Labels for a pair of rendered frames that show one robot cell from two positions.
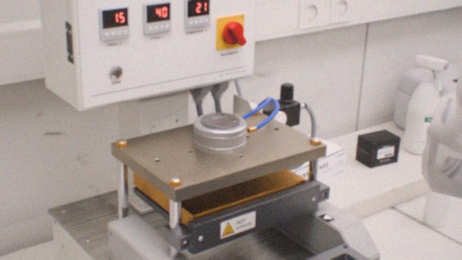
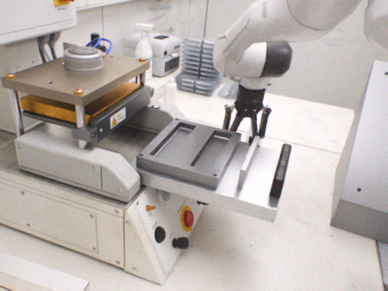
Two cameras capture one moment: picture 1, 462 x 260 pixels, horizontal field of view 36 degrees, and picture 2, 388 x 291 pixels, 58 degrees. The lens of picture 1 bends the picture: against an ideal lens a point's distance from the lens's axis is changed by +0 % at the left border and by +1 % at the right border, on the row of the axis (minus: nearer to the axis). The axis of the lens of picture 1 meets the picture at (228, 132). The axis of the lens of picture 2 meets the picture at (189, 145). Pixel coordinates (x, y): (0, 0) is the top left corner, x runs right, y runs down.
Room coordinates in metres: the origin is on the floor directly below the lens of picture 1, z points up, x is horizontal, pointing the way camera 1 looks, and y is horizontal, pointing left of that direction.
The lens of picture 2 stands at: (0.24, 0.24, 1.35)
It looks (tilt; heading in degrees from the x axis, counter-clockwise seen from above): 29 degrees down; 324
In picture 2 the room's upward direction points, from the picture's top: 6 degrees clockwise
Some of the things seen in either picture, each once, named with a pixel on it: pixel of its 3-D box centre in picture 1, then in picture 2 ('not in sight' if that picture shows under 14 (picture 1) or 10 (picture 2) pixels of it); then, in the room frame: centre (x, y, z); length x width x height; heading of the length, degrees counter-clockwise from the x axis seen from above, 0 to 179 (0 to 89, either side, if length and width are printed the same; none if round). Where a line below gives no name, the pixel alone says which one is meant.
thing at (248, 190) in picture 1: (223, 168); (88, 86); (0.96, 0.01, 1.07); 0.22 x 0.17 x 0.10; 127
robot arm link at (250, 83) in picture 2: not in sight; (245, 74); (0.91, -0.42, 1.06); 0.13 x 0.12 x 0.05; 155
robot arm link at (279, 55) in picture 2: not in sight; (267, 47); (0.84, -0.41, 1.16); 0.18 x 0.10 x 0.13; 149
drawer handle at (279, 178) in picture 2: not in sight; (281, 167); (0.60, -0.25, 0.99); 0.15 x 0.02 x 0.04; 127
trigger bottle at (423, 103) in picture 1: (425, 104); (144, 52); (1.68, -0.50, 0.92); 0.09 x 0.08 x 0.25; 44
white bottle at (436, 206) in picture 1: (438, 193); (170, 95); (1.38, -0.47, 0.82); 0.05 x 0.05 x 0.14
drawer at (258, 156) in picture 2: not in sight; (213, 159); (0.71, -0.17, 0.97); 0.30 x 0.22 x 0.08; 37
